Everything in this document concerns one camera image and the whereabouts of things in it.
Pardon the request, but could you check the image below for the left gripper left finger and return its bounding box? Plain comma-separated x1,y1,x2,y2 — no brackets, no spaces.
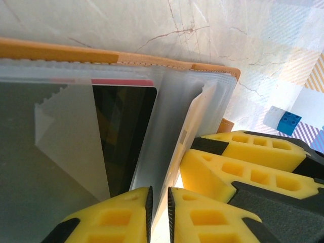
42,186,154,243

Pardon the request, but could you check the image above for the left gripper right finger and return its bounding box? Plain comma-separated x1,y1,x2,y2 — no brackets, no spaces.
167,187,281,243

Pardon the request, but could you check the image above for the orange leather card holder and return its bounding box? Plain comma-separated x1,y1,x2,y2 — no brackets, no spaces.
0,37,241,243

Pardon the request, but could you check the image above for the black vip card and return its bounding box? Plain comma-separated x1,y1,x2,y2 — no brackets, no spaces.
92,85,158,199

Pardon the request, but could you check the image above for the red credit card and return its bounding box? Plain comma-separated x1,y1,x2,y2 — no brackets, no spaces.
91,78,154,88

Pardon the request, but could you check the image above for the blue toy brick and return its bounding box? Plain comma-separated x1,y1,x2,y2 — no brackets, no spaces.
276,111,302,134

